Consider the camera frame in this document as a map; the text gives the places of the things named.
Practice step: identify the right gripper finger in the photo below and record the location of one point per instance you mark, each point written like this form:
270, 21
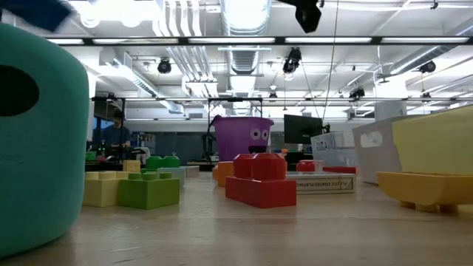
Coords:
308, 14

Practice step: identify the blue playing card box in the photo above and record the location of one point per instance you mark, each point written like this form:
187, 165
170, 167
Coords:
321, 183

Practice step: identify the pale teal square brick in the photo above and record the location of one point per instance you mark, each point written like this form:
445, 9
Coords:
183, 177

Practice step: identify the green two-stud brick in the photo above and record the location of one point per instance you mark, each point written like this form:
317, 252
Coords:
162, 162

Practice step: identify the small yellow brick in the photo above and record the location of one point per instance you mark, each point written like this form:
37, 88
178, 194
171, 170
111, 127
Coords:
131, 166

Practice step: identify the lime green four-stud brick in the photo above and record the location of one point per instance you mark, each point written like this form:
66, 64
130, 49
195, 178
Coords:
148, 194

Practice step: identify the blue plastic piece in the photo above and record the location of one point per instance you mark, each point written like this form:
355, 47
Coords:
37, 13

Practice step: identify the yellow four-stud brick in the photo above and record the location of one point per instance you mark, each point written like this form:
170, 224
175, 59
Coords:
98, 192

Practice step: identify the teal foam die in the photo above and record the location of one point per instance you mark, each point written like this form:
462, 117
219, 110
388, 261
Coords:
44, 166

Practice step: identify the neighbouring station robot arm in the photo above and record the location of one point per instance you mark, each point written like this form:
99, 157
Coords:
205, 147

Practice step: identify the black ceiling spotlight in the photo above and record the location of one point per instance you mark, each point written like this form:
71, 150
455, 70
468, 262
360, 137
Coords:
292, 61
164, 66
428, 67
357, 93

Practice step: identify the black computer monitor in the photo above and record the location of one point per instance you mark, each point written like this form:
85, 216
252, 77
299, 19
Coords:
299, 125

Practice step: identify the clear plastic container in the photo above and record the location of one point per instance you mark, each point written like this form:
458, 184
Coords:
332, 147

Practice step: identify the purple bucket with face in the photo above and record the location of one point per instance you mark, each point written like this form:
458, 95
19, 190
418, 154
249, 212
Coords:
229, 147

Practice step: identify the white plastic container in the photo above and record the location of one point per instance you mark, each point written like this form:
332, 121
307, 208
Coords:
373, 162

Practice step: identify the orange sloped brick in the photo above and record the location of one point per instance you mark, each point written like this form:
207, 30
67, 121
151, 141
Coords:
223, 175

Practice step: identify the yellow translucent container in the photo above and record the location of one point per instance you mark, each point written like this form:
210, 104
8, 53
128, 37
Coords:
436, 147

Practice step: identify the orange-yellow flat brick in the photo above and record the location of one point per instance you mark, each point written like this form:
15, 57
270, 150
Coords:
425, 188

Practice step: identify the person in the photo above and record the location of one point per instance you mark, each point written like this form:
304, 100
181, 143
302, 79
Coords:
116, 134

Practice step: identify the green bucket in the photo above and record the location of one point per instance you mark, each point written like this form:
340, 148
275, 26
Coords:
91, 156

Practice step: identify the silver ventilation duct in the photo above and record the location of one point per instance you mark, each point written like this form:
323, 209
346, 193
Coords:
245, 22

